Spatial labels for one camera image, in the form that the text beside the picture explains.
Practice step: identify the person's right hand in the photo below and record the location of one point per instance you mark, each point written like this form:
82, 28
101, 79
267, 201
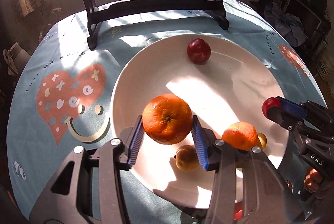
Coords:
311, 179

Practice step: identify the white round plate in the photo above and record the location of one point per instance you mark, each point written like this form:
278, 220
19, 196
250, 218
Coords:
221, 83

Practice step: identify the large orange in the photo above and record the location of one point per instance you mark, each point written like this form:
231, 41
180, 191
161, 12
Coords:
167, 118

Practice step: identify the red cherry tomato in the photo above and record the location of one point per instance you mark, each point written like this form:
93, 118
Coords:
269, 106

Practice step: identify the blue cloth pile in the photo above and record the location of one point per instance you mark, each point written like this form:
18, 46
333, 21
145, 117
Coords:
289, 25

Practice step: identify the small orange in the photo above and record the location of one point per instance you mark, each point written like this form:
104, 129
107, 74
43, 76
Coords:
238, 135

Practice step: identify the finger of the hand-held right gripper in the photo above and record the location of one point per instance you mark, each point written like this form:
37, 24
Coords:
281, 117
292, 109

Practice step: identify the small yellow-green fruit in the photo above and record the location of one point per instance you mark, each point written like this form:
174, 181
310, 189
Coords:
186, 158
262, 140

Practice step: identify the dark cloth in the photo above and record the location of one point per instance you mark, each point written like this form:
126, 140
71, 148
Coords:
259, 5

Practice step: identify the light blue printed tablecloth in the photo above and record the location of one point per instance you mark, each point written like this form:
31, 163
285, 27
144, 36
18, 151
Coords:
78, 39

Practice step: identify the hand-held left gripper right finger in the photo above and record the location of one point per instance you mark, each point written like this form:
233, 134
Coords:
198, 143

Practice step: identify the round painted table screen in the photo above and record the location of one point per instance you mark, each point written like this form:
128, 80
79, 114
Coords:
154, 3

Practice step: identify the dark picture frame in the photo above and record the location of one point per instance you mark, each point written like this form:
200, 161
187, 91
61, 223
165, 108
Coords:
305, 10

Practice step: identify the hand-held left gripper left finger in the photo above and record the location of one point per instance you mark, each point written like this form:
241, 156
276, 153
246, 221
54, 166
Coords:
135, 140

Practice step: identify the red plum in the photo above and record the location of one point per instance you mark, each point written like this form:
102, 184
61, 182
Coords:
198, 51

